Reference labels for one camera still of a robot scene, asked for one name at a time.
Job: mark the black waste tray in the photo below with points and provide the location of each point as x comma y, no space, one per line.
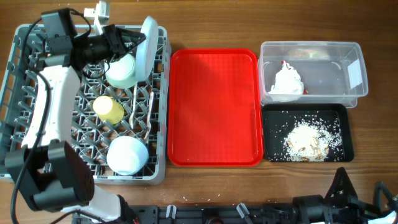
348,147

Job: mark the green bowl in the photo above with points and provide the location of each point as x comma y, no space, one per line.
121,74

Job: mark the rice food waste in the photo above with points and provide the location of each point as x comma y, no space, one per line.
303,136

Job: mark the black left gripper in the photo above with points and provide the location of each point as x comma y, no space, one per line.
114,35

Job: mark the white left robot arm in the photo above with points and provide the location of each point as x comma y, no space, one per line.
46,170

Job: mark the white plastic fork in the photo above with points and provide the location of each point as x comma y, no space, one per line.
134,99

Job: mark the grey dishwasher rack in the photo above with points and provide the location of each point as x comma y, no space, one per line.
90,136

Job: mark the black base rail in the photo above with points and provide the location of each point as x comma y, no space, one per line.
266,213

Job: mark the yellow plastic cup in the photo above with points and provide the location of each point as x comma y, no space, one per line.
108,109

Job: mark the red plastic tray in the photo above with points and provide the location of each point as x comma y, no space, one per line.
214,109

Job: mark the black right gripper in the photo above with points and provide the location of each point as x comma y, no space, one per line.
359,212

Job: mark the clear plastic bin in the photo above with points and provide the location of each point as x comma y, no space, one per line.
332,72

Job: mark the light blue plate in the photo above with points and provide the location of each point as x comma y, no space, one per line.
145,54

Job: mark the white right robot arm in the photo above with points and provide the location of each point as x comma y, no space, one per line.
312,208

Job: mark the white napkin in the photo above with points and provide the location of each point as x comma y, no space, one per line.
276,88

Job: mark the white plastic spoon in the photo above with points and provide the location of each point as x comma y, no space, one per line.
151,100

